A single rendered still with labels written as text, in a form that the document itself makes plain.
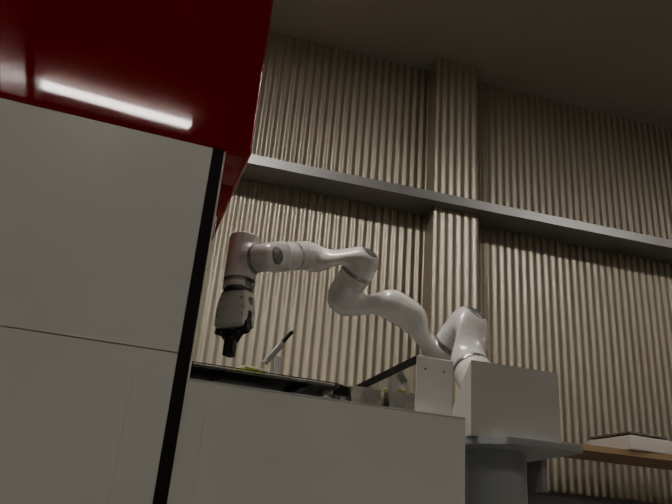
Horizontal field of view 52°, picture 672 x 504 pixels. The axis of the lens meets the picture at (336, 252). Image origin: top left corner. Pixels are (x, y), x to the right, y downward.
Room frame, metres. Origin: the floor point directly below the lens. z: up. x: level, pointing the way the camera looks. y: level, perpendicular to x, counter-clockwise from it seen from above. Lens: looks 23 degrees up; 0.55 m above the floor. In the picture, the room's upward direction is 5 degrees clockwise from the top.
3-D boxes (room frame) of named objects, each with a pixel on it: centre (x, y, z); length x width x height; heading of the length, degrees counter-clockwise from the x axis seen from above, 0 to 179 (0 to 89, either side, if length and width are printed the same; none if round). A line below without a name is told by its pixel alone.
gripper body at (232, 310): (1.71, 0.25, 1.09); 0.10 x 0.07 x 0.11; 58
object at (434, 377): (1.82, -0.17, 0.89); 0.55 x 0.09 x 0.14; 17
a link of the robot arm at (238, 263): (1.71, 0.25, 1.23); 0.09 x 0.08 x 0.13; 61
